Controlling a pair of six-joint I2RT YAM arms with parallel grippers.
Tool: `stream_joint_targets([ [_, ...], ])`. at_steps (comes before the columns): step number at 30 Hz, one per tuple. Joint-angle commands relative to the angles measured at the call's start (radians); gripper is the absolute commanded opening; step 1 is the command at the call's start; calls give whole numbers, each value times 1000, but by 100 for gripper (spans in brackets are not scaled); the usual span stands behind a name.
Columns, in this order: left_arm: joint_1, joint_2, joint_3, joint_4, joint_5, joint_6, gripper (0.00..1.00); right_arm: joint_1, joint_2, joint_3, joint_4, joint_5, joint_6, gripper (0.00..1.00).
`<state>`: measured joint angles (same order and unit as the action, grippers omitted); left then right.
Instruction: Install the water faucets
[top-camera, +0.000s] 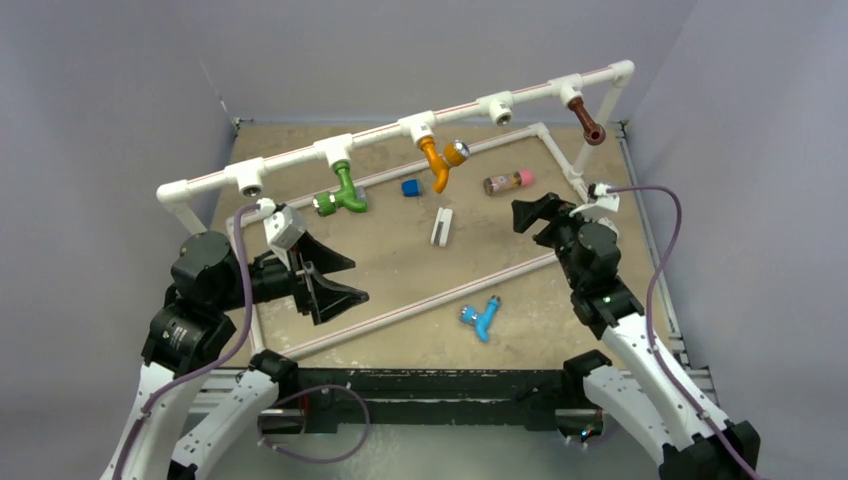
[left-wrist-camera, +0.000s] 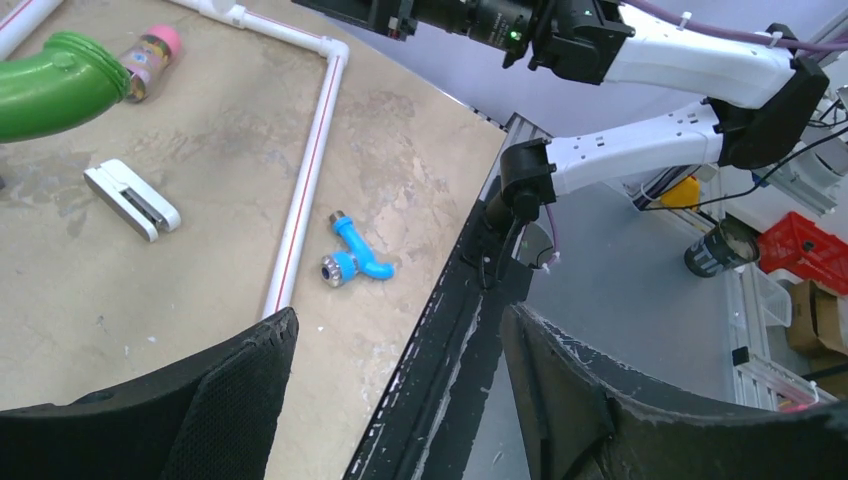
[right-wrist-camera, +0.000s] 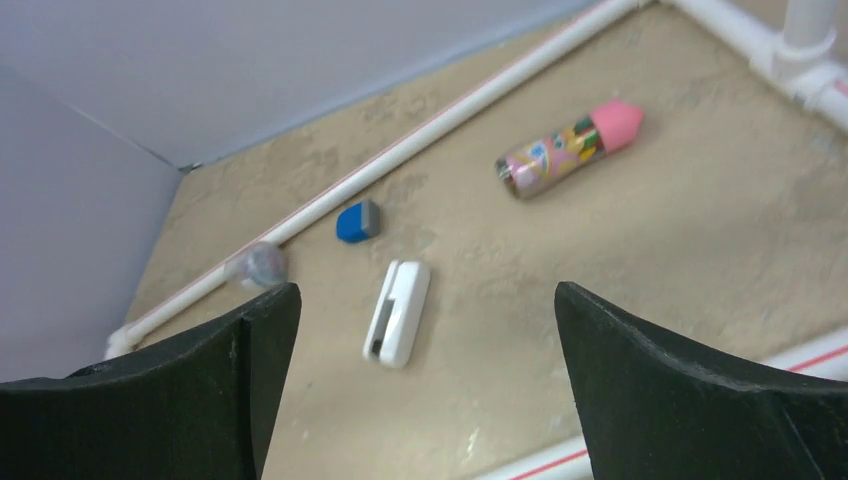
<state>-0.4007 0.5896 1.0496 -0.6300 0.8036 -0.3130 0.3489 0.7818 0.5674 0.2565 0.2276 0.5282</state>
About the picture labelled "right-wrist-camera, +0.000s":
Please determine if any blue faucet chrome knob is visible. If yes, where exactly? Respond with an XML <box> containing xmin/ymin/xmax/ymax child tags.
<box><xmin>225</xmin><ymin>242</ymin><xmax>288</xmax><ymax>290</ymax></box>

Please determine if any pink patterned spray can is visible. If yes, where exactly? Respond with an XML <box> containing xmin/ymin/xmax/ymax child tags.
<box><xmin>495</xmin><ymin>99</ymin><xmax>644</xmax><ymax>199</ymax></box>

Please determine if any white PVC pipe frame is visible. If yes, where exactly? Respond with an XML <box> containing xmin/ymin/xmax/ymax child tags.
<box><xmin>104</xmin><ymin>0</ymin><xmax>847</xmax><ymax>479</ymax></box>

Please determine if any white clip sealer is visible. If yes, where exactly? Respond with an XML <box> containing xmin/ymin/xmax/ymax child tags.
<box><xmin>362</xmin><ymin>260</ymin><xmax>431</xmax><ymax>369</ymax></box>

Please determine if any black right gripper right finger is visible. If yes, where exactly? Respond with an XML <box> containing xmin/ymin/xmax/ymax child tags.
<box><xmin>554</xmin><ymin>282</ymin><xmax>847</xmax><ymax>479</ymax></box>

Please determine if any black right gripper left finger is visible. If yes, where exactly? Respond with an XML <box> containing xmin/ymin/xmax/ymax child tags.
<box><xmin>1</xmin><ymin>283</ymin><xmax>302</xmax><ymax>479</ymax></box>

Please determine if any blue grey small block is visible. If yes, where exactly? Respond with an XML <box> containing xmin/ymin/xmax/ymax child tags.
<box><xmin>335</xmin><ymin>199</ymin><xmax>382</xmax><ymax>244</ymax></box>

